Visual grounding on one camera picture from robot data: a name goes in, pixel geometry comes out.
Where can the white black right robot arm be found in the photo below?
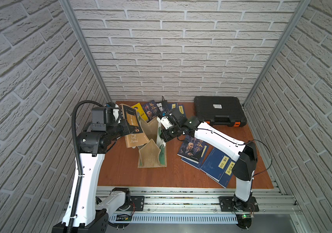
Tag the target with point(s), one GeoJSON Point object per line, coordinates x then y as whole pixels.
{"type": "Point", "coordinates": [243, 154]}

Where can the blue book yellow label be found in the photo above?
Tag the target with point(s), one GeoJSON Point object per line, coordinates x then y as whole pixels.
{"type": "Point", "coordinates": [172, 106]}
{"type": "Point", "coordinates": [181, 109]}

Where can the black plastic tool case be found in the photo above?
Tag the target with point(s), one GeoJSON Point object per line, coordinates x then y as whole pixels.
{"type": "Point", "coordinates": [218, 110]}

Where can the blue book yellow label rightmost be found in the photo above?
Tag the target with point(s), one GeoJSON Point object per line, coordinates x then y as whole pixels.
{"type": "Point", "coordinates": [181, 109]}

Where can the aluminium frame post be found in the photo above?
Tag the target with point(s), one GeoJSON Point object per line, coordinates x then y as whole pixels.
{"type": "Point", "coordinates": [68, 9]}
{"type": "Point", "coordinates": [299, 11]}

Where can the brown scroll cover book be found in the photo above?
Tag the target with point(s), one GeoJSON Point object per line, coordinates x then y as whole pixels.
{"type": "Point", "coordinates": [137, 137]}

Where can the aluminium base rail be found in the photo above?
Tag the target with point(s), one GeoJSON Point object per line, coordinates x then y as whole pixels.
{"type": "Point", "coordinates": [206, 205]}

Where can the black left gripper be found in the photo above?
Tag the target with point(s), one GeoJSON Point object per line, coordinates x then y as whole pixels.
{"type": "Point", "coordinates": [128, 128]}

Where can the aluminium frame post left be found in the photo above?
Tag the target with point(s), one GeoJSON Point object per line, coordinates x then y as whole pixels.
{"type": "Point", "coordinates": [68, 9]}

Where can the yellow cartoon cover book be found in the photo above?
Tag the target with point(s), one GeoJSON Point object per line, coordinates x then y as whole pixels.
{"type": "Point", "coordinates": [140, 110]}

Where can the dark portrait book gold title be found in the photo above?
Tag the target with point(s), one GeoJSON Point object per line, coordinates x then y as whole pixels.
{"type": "Point", "coordinates": [151, 110]}

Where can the dark blue old man book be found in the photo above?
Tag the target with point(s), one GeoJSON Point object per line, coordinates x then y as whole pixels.
{"type": "Point", "coordinates": [190, 148]}

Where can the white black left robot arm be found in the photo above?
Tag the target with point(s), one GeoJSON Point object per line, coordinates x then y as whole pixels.
{"type": "Point", "coordinates": [90, 147]}

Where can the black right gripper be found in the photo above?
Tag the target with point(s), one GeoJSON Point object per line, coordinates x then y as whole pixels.
{"type": "Point", "coordinates": [163, 135]}

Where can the aluminium frame post right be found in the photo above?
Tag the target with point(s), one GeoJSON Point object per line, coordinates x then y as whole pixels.
{"type": "Point", "coordinates": [299, 11]}

